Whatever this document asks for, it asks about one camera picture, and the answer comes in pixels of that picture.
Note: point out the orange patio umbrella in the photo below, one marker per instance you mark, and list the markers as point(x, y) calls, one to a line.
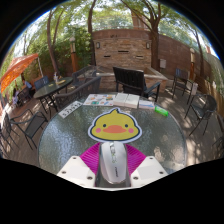
point(18, 68)

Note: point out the forked-trunk tree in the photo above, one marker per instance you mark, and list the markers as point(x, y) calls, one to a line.
point(155, 46)

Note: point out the white number label strip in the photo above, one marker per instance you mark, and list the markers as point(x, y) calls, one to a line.
point(70, 109)

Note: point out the dark wicker chair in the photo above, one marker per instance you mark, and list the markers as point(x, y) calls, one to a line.
point(83, 71)
point(83, 88)

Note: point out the small white and blue box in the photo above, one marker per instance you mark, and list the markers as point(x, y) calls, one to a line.
point(146, 104)

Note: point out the black wooden chair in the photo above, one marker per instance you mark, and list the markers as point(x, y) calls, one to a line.
point(128, 78)

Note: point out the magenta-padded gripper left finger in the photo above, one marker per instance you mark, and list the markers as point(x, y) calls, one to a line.
point(75, 170)

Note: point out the white computer mouse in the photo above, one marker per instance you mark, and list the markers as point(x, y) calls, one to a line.
point(113, 163)

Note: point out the white flat box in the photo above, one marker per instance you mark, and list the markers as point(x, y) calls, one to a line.
point(120, 99)
point(132, 101)

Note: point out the wooden lamp post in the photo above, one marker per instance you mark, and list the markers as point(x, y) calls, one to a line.
point(192, 65)
point(73, 56)

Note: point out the thin leaning tree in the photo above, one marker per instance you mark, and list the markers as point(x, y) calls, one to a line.
point(50, 46)

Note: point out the black slatted patio chair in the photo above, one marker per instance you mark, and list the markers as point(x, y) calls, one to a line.
point(181, 75)

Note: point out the grey wall box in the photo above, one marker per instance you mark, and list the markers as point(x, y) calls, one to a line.
point(162, 63)

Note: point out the blue patio chair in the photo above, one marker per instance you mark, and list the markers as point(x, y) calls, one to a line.
point(41, 82)

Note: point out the green packet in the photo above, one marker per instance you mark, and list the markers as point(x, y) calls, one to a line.
point(161, 111)

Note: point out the stone brick fountain wall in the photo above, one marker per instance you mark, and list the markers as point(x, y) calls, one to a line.
point(121, 50)

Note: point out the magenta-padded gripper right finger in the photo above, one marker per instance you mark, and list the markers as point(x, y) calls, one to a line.
point(150, 170)

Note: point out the yellow duck-shaped mouse pad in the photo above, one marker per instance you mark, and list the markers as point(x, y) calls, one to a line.
point(115, 128)

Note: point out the black wall lantern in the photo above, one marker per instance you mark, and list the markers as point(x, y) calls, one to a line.
point(147, 45)
point(98, 45)

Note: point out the dark metal mesh chair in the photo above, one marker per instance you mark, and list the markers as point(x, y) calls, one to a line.
point(33, 125)
point(220, 140)
point(205, 106)

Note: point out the colourful sticker sheet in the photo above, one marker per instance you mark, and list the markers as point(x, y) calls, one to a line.
point(99, 99)

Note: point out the round dark patio table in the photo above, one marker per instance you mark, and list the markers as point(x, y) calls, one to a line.
point(53, 86)

